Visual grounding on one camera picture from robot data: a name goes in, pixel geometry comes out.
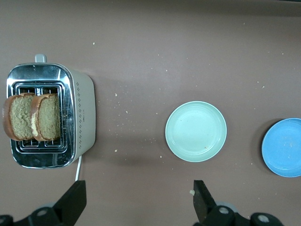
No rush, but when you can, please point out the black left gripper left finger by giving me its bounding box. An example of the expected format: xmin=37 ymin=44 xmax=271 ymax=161
xmin=0 ymin=180 xmax=87 ymax=226

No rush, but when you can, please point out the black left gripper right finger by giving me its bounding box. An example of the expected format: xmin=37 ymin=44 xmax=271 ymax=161
xmin=193 ymin=180 xmax=285 ymax=226

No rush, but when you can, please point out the brown bread slice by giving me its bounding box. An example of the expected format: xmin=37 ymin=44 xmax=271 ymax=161
xmin=29 ymin=93 xmax=61 ymax=142
xmin=2 ymin=92 xmax=36 ymax=142

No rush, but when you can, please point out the green plate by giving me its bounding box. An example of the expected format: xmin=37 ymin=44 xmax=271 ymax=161
xmin=165 ymin=101 xmax=228 ymax=162

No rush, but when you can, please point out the blue plate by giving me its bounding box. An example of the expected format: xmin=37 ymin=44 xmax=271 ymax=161
xmin=261 ymin=118 xmax=301 ymax=178

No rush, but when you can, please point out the beige chrome toaster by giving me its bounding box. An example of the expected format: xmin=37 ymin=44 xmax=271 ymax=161
xmin=6 ymin=54 xmax=97 ymax=170

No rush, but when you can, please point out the white toaster power cable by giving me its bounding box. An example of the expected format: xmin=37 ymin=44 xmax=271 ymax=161
xmin=74 ymin=155 xmax=83 ymax=182

